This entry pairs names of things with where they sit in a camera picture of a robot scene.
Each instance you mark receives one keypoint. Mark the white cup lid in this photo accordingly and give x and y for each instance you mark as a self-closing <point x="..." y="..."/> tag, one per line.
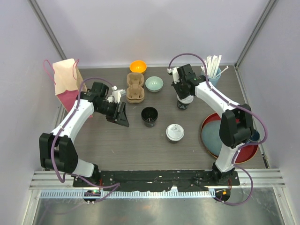
<point x="174" y="132"/>

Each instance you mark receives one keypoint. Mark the cardboard cup carrier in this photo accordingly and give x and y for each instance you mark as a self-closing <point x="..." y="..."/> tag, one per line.
<point x="135" y="91"/>

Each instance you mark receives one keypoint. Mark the red round tray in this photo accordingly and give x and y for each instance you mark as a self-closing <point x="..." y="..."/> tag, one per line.
<point x="245" y="154"/>

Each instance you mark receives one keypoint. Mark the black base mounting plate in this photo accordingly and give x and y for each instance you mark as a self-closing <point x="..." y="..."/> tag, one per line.
<point x="157" y="180"/>

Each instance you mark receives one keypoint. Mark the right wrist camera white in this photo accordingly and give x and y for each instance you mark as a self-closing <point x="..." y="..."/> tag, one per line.
<point x="174" y="73"/>

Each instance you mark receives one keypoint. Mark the black paper coffee cup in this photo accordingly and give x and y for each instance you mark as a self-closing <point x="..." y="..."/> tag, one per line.
<point x="185" y="102"/>

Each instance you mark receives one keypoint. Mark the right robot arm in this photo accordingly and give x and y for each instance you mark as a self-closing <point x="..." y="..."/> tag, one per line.
<point x="236" y="125"/>

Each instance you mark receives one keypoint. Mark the blue straw holder cup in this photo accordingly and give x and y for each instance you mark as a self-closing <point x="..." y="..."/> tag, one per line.
<point x="214" y="80"/>

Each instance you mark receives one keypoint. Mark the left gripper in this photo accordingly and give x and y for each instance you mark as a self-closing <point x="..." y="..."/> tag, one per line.
<point x="119" y="117"/>

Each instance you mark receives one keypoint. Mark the pink paper gift bag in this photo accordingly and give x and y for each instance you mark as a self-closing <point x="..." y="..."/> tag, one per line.
<point x="67" y="80"/>

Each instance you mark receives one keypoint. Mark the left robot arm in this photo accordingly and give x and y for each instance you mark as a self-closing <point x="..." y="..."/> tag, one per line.
<point x="57" y="150"/>

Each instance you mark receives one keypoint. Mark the dark blue mug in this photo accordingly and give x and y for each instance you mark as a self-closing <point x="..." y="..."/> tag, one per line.
<point x="255" y="137"/>

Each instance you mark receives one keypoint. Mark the white wrapped straws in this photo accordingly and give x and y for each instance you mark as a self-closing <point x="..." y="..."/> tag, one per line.
<point x="212" y="64"/>

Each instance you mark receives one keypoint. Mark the orange bowl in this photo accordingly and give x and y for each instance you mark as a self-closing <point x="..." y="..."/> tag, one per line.
<point x="138" y="66"/>

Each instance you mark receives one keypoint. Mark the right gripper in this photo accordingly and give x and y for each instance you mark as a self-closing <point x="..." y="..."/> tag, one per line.
<point x="176" y="87"/>

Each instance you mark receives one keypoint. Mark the blue plate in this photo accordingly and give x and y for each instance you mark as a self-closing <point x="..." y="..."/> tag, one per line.
<point x="210" y="137"/>

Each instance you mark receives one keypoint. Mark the light green bowl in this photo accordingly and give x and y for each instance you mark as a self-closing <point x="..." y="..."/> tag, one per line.
<point x="154" y="84"/>

